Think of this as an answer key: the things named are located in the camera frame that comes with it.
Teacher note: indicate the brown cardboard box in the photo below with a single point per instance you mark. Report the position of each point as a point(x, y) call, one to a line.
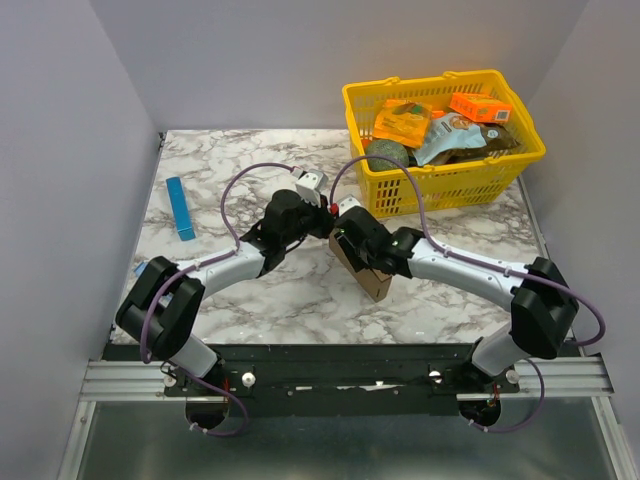
point(374, 282)

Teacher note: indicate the dark brown snack bag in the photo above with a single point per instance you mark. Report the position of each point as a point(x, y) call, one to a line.
point(492, 142)

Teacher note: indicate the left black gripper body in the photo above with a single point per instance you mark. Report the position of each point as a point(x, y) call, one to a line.
point(312, 220)

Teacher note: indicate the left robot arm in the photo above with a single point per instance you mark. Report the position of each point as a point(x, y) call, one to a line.
point(160, 309)

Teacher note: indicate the light blue snack bag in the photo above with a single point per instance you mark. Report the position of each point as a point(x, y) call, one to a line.
point(448, 134)

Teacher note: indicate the green round melon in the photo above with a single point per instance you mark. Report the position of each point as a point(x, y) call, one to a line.
point(379, 150)

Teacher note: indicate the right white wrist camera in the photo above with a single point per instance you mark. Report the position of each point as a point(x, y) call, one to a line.
point(345, 204)

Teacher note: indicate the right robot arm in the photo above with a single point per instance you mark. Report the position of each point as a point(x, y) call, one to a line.
point(541, 314)

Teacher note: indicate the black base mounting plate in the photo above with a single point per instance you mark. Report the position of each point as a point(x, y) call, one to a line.
point(354, 380)

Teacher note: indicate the long blue bar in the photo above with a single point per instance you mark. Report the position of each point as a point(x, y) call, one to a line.
point(181, 214)

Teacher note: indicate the orange carton box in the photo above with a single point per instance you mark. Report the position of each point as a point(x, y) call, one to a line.
point(480, 108)

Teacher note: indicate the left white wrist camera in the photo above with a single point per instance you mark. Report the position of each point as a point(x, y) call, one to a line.
point(309, 186)

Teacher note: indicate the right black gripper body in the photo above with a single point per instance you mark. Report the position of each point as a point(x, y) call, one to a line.
point(347, 222)

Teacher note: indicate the yellow plastic basket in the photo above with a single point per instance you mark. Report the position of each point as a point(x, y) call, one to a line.
point(459, 184)

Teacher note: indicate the small blue block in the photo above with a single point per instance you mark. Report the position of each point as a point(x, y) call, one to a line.
point(139, 269)

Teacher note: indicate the orange snack pouch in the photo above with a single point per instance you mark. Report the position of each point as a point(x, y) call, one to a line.
point(403, 121)

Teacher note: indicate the aluminium frame rail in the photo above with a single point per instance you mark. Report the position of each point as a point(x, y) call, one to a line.
point(126, 428)

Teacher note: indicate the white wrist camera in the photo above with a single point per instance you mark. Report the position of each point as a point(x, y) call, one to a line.
point(345, 204)
point(309, 186)

